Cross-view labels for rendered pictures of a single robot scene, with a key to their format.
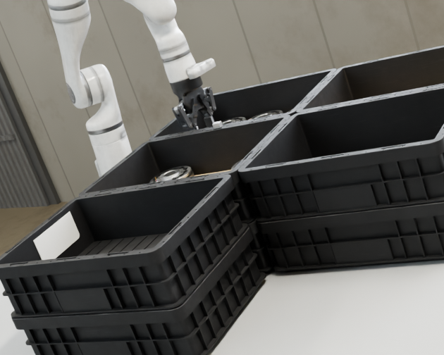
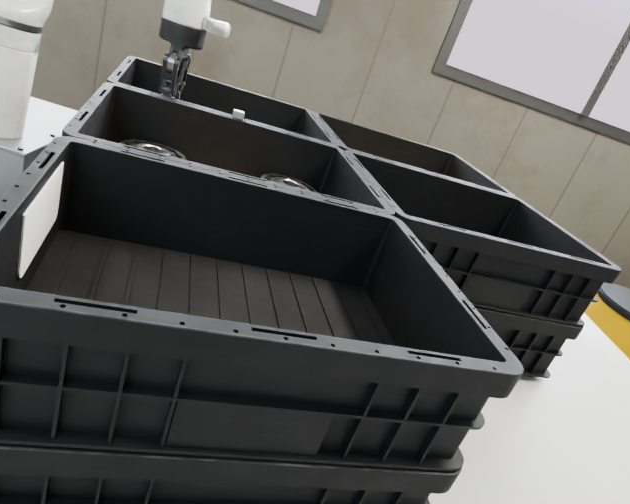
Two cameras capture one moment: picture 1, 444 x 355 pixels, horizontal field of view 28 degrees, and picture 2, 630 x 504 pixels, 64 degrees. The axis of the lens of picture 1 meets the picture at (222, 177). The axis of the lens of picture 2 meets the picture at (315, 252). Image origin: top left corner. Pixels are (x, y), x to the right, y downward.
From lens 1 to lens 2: 1.43 m
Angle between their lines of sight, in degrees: 51
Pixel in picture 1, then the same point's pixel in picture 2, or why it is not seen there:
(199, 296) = not seen: hidden behind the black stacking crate
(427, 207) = (562, 328)
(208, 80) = not seen: outside the picture
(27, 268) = (137, 329)
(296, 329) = (475, 470)
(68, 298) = (209, 419)
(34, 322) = (35, 461)
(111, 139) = (22, 45)
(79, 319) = (208, 468)
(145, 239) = (199, 263)
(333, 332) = (529, 482)
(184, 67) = (204, 12)
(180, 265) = not seen: hidden behind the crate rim
